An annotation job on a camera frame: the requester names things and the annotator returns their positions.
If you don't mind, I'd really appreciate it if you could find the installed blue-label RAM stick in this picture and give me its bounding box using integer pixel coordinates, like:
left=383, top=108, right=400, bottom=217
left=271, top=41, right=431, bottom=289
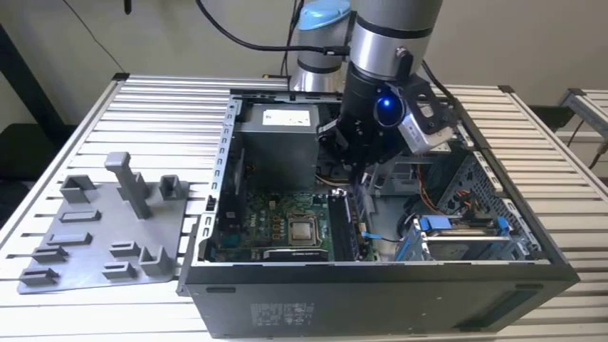
left=346, top=195, right=364, bottom=260

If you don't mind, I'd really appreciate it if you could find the grey Dell power supply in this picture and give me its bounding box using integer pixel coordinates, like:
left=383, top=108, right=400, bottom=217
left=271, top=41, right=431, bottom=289
left=235, top=103, right=326, bottom=192

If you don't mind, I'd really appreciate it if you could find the CPU socket with silver CPU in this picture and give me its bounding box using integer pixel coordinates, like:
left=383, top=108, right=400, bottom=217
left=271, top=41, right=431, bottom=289
left=284, top=212, right=322, bottom=249

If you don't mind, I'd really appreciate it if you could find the green Dell motherboard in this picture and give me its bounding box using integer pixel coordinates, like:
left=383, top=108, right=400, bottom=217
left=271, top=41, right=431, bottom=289
left=216, top=190, right=378, bottom=264

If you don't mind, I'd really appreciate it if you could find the disk bay with blue carrier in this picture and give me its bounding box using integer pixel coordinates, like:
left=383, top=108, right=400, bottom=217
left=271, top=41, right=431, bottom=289
left=395, top=214, right=527, bottom=264

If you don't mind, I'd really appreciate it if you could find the black graphics card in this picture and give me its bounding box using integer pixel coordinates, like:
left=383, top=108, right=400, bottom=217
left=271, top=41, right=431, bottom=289
left=260, top=248, right=332, bottom=263

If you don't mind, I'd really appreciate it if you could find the aluminium slat side table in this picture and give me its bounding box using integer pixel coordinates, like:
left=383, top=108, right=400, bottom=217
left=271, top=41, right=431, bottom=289
left=554, top=87, right=608, bottom=144

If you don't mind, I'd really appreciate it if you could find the black open PC case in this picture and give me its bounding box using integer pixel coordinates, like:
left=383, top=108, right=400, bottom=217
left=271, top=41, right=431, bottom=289
left=176, top=87, right=582, bottom=338

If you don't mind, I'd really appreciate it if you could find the grey plastic parts rack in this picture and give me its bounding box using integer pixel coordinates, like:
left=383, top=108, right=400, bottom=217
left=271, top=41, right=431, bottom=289
left=16, top=151, right=192, bottom=296

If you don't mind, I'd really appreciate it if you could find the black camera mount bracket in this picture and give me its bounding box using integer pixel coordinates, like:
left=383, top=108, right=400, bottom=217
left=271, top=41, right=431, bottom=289
left=387, top=76, right=462, bottom=135

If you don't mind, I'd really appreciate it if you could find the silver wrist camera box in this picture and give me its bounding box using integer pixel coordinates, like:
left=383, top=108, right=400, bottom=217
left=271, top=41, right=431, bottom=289
left=398, top=116, right=454, bottom=155

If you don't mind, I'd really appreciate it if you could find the thin black hanging cable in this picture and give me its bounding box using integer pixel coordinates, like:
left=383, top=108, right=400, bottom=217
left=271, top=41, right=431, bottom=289
left=280, top=0, right=307, bottom=77

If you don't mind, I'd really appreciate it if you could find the orange wire bundle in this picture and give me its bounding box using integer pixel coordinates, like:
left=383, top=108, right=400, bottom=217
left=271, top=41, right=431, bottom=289
left=411, top=162, right=478, bottom=217

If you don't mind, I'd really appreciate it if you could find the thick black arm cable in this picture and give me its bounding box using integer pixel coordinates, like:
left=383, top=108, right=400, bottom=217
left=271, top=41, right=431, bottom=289
left=194, top=0, right=354, bottom=57

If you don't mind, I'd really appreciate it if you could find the light blue data cable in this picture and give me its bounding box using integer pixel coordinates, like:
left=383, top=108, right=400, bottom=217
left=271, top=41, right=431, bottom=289
left=360, top=230, right=406, bottom=244

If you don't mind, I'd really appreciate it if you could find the thin dark wall wire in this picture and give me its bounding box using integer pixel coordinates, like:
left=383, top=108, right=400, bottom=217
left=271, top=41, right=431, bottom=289
left=70, top=0, right=126, bottom=75

